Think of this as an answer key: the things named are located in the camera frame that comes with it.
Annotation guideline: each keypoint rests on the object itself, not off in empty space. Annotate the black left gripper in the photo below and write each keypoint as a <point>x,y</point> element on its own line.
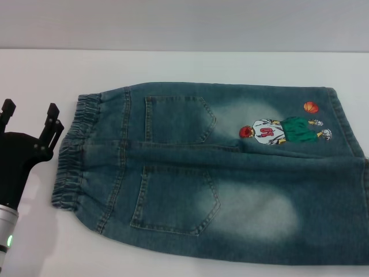
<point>17,155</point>

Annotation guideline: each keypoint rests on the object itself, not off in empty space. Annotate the blue denim shorts basketball print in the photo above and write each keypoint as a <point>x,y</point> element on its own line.
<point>184,179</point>

